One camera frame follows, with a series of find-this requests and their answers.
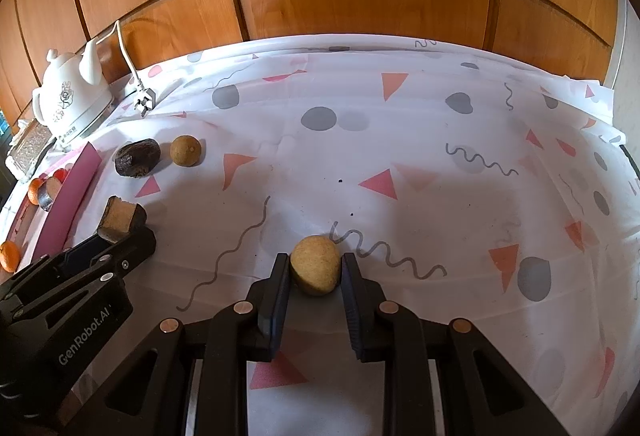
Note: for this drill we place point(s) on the red tomato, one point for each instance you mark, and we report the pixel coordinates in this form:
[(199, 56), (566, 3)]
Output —
[(61, 175)]

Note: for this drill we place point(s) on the short thick sugarcane piece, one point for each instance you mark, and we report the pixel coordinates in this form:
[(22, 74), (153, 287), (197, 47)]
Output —
[(48, 192)]

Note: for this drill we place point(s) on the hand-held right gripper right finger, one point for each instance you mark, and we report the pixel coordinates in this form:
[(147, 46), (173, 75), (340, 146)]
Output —
[(350, 306)]

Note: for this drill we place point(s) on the brown longan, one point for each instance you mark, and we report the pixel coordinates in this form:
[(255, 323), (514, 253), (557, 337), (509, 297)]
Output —
[(186, 149), (315, 266)]

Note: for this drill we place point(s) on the small split sugarcane piece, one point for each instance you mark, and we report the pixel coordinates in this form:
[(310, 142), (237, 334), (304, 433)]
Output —
[(120, 216)]

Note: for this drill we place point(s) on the white ceramic electric kettle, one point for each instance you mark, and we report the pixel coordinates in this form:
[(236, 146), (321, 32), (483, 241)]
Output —
[(70, 100)]

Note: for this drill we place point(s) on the dark brown sugarcane piece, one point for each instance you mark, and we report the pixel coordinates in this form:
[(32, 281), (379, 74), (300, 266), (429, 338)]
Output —
[(136, 158)]

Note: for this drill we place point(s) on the pink rectangular tray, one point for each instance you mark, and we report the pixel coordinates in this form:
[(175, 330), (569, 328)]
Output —
[(75, 186)]

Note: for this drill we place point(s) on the silver patterned tissue box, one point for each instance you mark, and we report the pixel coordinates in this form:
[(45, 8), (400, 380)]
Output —
[(27, 148)]

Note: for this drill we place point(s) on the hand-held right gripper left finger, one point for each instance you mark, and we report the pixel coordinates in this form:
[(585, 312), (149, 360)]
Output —
[(280, 301)]

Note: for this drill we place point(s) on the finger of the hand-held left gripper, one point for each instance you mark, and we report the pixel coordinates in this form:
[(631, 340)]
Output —
[(80, 253), (132, 248)]

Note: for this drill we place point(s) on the orange mandarin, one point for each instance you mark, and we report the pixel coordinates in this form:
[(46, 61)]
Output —
[(34, 191), (10, 257)]

